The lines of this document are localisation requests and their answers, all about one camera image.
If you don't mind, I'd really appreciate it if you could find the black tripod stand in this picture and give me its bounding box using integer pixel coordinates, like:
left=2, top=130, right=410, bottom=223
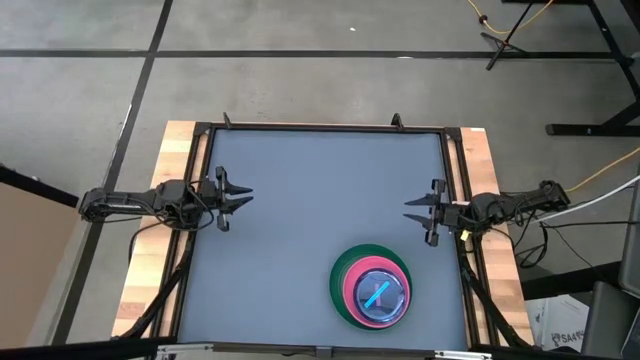
left=480, top=0, right=536, bottom=71

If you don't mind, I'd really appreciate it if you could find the silver aluminium rail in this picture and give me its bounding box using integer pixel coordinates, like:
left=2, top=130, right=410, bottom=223
left=154, top=342, right=494, bottom=360

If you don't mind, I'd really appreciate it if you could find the small dark bowl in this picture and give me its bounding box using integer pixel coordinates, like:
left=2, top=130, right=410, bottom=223
left=354, top=269, right=407, bottom=324

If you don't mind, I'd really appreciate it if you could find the brown cardboard panel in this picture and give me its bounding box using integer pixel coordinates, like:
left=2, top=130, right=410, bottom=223
left=0, top=164, right=81, bottom=351

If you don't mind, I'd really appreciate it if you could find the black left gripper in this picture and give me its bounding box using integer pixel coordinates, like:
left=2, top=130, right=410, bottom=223
left=199, top=166, right=255, bottom=233

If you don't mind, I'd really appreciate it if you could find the large green plastic plate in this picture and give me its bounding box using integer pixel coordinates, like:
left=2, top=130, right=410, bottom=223
left=328, top=243, right=414, bottom=331

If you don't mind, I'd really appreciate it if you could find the clear blue plastic plate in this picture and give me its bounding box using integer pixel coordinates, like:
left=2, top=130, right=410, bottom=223
left=354, top=269, right=407, bottom=324

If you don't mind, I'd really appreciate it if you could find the black desk leg frame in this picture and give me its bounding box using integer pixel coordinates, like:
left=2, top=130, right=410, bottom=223
left=502, top=0, right=640, bottom=137

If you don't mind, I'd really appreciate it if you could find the white floor cable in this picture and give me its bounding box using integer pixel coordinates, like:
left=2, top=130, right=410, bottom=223
left=537, top=174, right=640, bottom=224

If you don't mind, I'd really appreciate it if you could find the grey plastic chair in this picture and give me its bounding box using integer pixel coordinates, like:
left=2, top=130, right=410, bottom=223
left=579, top=164, right=640, bottom=360

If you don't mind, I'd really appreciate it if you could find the clear pink plastic plate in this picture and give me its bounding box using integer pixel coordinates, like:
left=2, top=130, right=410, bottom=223
left=353, top=268, right=407, bottom=324
left=354, top=269, right=407, bottom=324

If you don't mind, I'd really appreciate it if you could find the black desk foot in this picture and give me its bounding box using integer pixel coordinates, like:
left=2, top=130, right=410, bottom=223
left=519, top=259, right=621, bottom=301

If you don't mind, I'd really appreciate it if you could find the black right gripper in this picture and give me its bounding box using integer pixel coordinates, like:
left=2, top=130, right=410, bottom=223
left=403, top=178, right=474, bottom=247

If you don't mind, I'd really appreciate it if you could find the black floor cable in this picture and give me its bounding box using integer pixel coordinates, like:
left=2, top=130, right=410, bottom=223
left=514, top=219, right=639, bottom=281

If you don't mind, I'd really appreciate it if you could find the white printed cardboard box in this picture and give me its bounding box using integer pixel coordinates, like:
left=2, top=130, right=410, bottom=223
left=524, top=294, right=591, bottom=354

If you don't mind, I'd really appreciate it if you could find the opaque pink plastic plate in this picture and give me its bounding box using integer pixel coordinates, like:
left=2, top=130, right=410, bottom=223
left=342, top=255, right=412, bottom=330

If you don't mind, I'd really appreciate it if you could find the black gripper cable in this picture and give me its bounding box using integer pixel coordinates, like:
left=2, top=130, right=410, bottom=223
left=149, top=179, right=217, bottom=234

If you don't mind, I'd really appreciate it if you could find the yellow extension cable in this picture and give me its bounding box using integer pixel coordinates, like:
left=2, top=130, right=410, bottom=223
left=467, top=0, right=555, bottom=35
left=567, top=147, right=640, bottom=194

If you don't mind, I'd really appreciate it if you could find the black table frame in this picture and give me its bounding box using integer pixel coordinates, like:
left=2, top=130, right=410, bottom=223
left=112, top=112, right=534, bottom=351

